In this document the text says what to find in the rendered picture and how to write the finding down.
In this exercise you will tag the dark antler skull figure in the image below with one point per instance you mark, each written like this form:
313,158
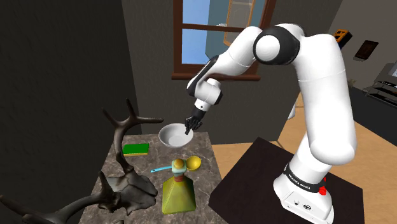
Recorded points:
130,187

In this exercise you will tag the dark brown wall picture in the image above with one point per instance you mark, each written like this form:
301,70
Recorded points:
366,49

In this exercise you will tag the green and yellow sponge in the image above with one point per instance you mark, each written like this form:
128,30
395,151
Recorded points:
135,149

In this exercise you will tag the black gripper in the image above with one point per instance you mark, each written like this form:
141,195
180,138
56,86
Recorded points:
198,113

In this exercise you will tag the dark robot stand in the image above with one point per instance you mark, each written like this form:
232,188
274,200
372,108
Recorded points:
248,186

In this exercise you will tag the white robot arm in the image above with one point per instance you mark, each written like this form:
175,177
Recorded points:
322,102

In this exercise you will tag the brown framed window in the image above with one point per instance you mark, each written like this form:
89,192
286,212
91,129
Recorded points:
193,37

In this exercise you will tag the yellow-green pyramid bottle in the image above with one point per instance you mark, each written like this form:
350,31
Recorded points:
178,195

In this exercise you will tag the white bowl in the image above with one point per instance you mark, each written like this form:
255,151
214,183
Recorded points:
173,139

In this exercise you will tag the dark desk with appliance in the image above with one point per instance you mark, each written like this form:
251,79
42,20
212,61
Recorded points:
377,111

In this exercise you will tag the orange and black wall picture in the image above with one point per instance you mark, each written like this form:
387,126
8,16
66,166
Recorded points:
342,37

